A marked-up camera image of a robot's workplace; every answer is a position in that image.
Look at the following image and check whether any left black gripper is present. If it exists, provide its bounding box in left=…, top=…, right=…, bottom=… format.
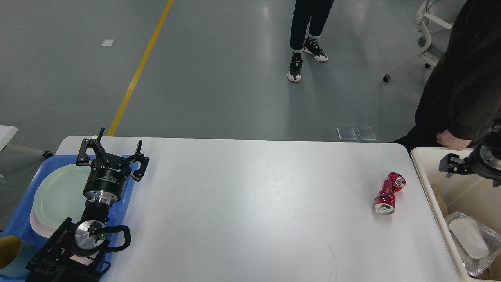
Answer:
left=76, top=127, right=150, bottom=204

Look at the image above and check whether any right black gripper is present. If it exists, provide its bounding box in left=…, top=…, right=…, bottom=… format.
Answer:
left=438, top=143, right=501, bottom=188

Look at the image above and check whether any brown paper bag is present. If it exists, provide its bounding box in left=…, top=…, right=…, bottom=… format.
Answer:
left=432, top=188, right=449, bottom=218
left=472, top=266, right=501, bottom=281

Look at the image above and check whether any green plate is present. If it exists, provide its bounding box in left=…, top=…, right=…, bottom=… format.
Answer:
left=33, top=164, right=91, bottom=228

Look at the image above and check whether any white paper cup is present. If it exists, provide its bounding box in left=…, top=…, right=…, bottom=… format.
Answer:
left=449, top=218, right=490, bottom=259

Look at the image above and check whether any red foil wrapper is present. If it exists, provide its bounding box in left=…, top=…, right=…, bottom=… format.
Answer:
left=373, top=172, right=406, bottom=215

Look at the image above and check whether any aluminium foil tray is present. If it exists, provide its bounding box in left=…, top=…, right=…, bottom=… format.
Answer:
left=445, top=212, right=500, bottom=276

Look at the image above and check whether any dark green mug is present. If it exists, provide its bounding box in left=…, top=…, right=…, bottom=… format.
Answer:
left=0, top=235, right=40, bottom=278

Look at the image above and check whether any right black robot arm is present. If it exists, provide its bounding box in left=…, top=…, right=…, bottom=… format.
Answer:
left=438, top=120, right=501, bottom=188

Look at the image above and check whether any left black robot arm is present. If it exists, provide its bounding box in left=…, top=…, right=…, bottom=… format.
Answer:
left=26, top=128, right=149, bottom=282

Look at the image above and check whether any standing person's left hand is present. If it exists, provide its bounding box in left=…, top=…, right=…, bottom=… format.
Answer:
left=436, top=130, right=472, bottom=151

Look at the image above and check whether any beige plastic bin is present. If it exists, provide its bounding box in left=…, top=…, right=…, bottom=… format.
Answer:
left=411, top=147, right=501, bottom=282

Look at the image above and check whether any standing person in black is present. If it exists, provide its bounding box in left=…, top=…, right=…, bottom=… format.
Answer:
left=394, top=0, right=501, bottom=151

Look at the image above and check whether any right floor outlet plate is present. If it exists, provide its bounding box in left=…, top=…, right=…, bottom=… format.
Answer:
left=357, top=127, right=377, bottom=141

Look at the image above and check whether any floor outlet plate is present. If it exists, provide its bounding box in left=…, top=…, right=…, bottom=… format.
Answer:
left=357, top=127, right=377, bottom=141
left=337, top=127, right=357, bottom=141

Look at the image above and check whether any pink plate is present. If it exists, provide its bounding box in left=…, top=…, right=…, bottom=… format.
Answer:
left=30, top=207, right=64, bottom=239

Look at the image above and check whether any grey chair at left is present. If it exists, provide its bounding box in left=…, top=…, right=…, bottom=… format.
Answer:
left=2, top=143, right=54, bottom=159

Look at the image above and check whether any left floor outlet plate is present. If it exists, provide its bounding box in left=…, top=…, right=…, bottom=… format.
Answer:
left=337, top=127, right=357, bottom=141

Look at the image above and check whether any blue plastic tray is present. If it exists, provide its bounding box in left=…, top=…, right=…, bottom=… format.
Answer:
left=5, top=155, right=134, bottom=281

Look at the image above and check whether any white paper scrap on floor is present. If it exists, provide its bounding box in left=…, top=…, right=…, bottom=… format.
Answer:
left=100, top=39, right=116, bottom=47

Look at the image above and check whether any brown paper bag in bin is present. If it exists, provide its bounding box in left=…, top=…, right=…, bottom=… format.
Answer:
left=472, top=266, right=501, bottom=281

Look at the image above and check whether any white grey office chair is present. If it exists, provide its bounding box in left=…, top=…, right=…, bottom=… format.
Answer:
left=382, top=0, right=466, bottom=83

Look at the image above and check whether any person in dark sneakers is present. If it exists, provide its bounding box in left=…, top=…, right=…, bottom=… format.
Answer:
left=287, top=0, right=333, bottom=83

